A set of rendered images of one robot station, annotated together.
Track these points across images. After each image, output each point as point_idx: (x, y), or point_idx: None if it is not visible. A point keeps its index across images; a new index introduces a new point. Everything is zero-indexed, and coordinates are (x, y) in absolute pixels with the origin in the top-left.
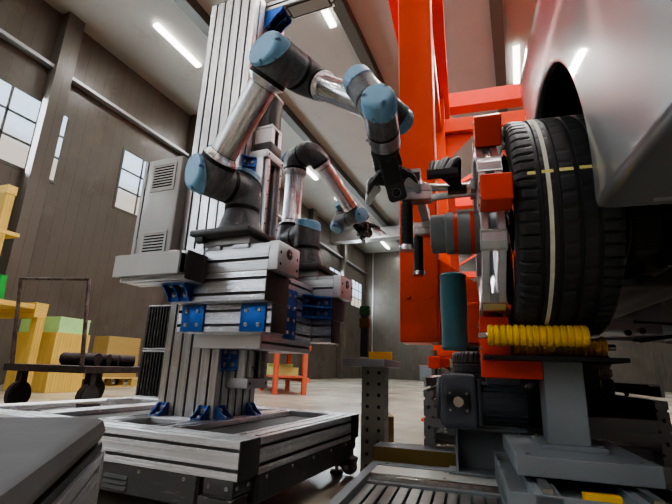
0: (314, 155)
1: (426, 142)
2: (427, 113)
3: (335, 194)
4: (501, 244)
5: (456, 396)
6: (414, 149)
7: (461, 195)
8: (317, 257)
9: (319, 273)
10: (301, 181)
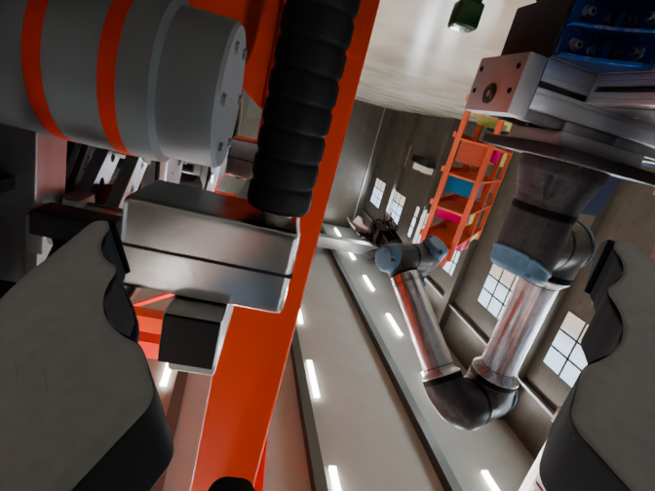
0: (455, 399)
1: (230, 358)
2: (216, 410)
3: (429, 309)
4: None
5: None
6: (256, 353)
7: (113, 212)
8: (533, 182)
9: (550, 137)
10: (490, 354)
